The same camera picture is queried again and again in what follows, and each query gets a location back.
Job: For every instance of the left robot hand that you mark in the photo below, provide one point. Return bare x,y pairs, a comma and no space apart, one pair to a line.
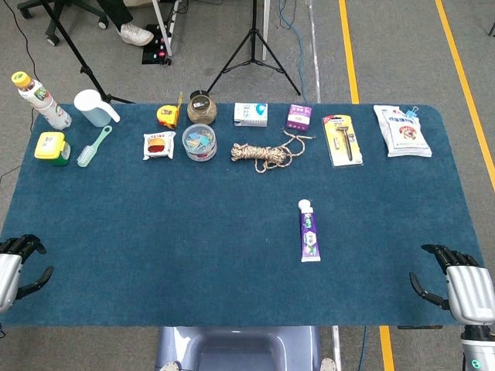
7,278

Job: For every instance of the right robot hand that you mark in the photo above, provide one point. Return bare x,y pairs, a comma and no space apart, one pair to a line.
470,293

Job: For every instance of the purple toothpaste tube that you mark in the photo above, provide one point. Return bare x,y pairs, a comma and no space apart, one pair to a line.
310,235

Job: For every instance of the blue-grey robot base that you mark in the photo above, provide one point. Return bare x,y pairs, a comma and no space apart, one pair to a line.
239,348

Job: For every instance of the drink bottle yellow cap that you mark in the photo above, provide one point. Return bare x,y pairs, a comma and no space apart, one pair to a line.
42,102

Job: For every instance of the green container yellow lid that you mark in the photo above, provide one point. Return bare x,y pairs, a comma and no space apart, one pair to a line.
48,145

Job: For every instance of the mint green brush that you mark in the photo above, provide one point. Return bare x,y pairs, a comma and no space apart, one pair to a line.
91,148

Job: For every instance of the white printed bag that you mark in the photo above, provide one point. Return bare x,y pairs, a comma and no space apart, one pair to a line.
404,133

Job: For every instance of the pale blue plastic pitcher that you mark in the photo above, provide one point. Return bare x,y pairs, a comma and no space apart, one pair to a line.
91,110

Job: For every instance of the blue binder clip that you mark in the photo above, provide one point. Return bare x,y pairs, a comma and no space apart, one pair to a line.
412,113

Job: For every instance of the blue table mat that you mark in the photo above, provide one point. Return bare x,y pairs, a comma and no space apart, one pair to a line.
193,232

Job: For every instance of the razor in blister pack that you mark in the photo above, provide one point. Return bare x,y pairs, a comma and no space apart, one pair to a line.
342,141

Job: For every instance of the white snack packet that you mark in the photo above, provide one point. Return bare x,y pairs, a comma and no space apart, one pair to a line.
158,146

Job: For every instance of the black light stand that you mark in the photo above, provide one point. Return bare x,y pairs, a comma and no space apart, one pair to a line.
83,69

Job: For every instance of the yellow tape measure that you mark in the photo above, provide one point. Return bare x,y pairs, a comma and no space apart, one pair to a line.
168,116

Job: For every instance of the clear tub of clips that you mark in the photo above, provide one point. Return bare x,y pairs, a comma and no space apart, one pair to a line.
199,143

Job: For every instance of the small purple box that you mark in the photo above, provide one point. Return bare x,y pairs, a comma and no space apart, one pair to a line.
299,117

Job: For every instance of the black office chair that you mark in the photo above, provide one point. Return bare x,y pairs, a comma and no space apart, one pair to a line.
58,23

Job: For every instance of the black power strip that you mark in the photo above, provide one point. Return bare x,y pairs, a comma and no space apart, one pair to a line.
154,50

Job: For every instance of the white sneaker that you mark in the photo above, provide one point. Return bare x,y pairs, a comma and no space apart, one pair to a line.
135,35

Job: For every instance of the white and blue box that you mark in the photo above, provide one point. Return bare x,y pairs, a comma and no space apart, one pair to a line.
250,115

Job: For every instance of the person in black trousers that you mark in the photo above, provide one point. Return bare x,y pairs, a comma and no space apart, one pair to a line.
116,11

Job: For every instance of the white table leg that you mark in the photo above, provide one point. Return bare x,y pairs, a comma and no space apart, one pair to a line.
162,23

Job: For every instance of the black tripod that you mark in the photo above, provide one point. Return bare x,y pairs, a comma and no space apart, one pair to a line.
253,38

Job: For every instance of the white post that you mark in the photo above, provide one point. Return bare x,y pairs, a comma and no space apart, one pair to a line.
266,31

